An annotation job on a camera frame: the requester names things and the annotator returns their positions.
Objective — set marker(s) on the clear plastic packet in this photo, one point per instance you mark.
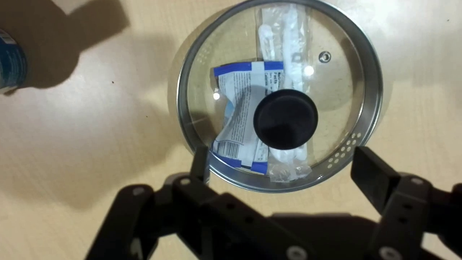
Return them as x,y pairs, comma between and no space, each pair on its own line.
289,44

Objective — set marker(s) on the glass lid with black knob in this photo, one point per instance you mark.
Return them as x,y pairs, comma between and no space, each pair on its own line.
285,120

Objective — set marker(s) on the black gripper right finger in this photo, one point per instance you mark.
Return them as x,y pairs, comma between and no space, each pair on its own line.
419,217

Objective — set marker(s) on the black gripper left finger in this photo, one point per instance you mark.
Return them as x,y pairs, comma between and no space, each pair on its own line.
159,217

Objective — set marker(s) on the small water bottle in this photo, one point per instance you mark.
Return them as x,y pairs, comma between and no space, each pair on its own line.
9,62

